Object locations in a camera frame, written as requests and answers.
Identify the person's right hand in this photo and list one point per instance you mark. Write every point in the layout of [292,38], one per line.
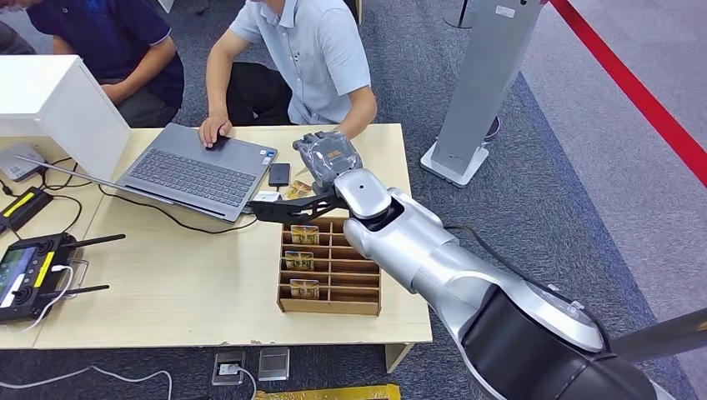
[214,127]

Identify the gold card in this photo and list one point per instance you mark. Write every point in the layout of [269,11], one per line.
[298,190]
[305,235]
[305,289]
[299,261]

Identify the person's right forearm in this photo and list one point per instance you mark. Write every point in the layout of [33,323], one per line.
[220,91]

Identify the person's left forearm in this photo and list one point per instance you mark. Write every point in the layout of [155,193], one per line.
[362,116]

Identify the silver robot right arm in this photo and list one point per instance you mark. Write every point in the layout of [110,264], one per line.
[469,287]

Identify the person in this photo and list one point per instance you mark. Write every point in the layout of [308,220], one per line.
[14,41]
[315,60]
[110,38]

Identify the wooden card organizer box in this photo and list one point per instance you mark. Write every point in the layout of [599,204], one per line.
[348,287]

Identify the grey laptop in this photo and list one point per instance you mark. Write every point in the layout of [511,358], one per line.
[193,176]

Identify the small black external drive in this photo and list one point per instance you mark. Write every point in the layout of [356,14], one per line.
[279,174]

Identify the white cabinet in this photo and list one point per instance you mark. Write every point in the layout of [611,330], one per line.
[50,99]

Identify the flat grey router box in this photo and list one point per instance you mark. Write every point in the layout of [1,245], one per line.
[19,163]

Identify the black device with yellow label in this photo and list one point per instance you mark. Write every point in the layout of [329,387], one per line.
[22,207]

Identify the black remote controller with screen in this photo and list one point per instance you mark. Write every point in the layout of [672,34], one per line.
[27,276]

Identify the floor outlet box with plug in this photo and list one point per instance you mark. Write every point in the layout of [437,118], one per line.
[228,368]

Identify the closed floor outlet box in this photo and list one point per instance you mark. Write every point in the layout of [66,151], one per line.
[273,364]

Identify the black stanchion base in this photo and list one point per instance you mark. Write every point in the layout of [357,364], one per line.
[458,19]

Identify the grey kiosk stand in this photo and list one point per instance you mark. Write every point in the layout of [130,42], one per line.
[480,88]

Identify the black round base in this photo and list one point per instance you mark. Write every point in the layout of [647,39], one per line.
[492,130]

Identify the yellow packaging strip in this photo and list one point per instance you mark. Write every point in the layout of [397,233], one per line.
[331,393]

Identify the wooden desk leg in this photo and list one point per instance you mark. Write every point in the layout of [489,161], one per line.
[396,358]

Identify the red barrier belt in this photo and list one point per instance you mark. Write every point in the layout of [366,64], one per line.
[635,94]

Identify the chrome stanchion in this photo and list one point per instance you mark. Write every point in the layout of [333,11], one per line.
[663,335]

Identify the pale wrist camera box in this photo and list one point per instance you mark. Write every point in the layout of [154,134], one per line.
[266,196]

